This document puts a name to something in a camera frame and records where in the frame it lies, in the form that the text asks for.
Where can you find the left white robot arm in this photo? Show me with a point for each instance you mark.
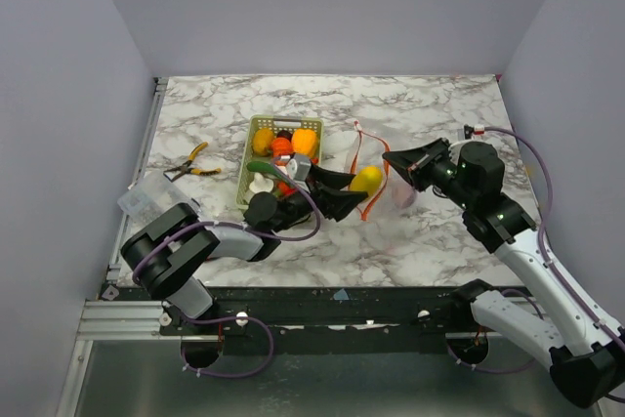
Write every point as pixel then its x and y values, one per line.
pixel 165 255

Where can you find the clear zip bag orange zipper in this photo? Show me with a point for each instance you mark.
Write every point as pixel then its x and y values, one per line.
pixel 388 194

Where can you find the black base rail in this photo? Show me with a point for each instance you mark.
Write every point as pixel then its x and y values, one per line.
pixel 330 320

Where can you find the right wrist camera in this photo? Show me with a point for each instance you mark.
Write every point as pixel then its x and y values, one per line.
pixel 471 131

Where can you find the orange toy pumpkin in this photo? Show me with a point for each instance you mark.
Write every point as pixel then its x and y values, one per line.
pixel 281 147

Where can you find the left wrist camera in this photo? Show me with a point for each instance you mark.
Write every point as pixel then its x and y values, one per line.
pixel 298 167

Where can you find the yellow bell pepper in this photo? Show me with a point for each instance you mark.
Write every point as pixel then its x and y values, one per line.
pixel 305 141

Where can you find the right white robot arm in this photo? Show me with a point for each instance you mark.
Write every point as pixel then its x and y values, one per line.
pixel 579 343

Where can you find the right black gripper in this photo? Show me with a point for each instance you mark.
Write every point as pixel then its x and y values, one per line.
pixel 425 169

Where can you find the orange toy carrot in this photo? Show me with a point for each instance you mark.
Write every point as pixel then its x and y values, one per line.
pixel 284 189

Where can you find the yellow handled pliers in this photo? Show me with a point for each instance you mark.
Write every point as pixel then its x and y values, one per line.
pixel 188 168

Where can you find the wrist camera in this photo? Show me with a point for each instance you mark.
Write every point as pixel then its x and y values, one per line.
pixel 298 167
pixel 471 131

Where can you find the purple toy onion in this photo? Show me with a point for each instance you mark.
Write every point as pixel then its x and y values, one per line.
pixel 403 195

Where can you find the aluminium frame profile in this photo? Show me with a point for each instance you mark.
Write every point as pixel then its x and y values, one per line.
pixel 109 317

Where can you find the clear plastic screw box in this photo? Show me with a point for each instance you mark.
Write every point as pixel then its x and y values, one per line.
pixel 152 196

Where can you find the white toy mushroom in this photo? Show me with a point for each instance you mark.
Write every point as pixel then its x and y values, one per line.
pixel 259 183

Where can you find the green toy cucumber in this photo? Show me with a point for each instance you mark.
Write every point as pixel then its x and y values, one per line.
pixel 268 170

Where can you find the brown toy potato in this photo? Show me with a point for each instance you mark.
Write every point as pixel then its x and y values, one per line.
pixel 262 140

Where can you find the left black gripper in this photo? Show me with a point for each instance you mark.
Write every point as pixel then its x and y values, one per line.
pixel 335 203

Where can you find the yellow toy squash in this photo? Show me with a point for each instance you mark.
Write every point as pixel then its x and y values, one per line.
pixel 368 179

